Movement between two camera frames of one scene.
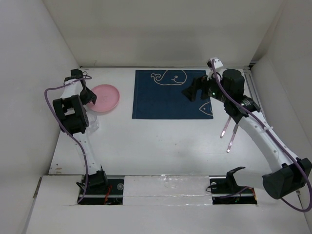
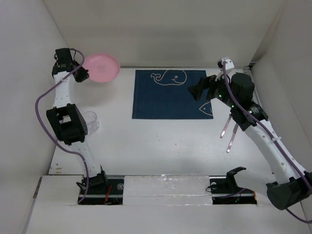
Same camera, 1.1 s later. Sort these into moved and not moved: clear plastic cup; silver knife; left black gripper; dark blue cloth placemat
Moved: left black gripper
Not moved: dark blue cloth placemat; silver knife; clear plastic cup
